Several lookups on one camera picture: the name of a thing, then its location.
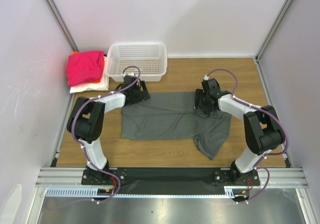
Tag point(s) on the left aluminium frame post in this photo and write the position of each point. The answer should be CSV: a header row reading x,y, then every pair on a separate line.
x,y
61,24

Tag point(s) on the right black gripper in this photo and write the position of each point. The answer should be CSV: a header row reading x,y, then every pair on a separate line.
x,y
200,102

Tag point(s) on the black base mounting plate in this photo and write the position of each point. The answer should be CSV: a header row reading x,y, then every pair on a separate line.
x,y
158,180

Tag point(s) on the right aluminium frame post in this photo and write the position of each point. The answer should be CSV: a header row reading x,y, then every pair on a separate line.
x,y
284,9

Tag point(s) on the pink folded t shirt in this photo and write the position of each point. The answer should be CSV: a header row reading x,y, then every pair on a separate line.
x,y
85,67

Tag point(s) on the white slotted cable duct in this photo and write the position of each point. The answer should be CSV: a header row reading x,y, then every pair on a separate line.
x,y
104,193

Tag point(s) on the grey t shirt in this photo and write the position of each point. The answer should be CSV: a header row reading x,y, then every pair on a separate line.
x,y
171,116

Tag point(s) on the orange folded t shirt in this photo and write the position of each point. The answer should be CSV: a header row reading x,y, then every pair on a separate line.
x,y
101,70

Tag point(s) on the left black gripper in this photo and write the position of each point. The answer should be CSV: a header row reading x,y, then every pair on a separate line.
x,y
143,95

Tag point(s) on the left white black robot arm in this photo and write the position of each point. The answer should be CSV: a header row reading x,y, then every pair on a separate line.
x,y
87,119

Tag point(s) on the white folded t shirt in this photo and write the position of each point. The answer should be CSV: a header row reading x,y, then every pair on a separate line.
x,y
103,85

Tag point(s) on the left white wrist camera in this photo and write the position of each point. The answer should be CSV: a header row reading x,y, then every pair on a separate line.
x,y
128,73

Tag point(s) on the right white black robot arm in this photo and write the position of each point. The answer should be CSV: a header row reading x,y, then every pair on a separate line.
x,y
262,129

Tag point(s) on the aluminium frame post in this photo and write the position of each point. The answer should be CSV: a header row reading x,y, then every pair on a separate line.
x,y
61,24
284,9

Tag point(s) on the aluminium front rail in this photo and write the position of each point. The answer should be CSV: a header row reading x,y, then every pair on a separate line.
x,y
71,177

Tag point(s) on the white perforated plastic basket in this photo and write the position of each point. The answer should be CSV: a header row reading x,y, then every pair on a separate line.
x,y
148,57

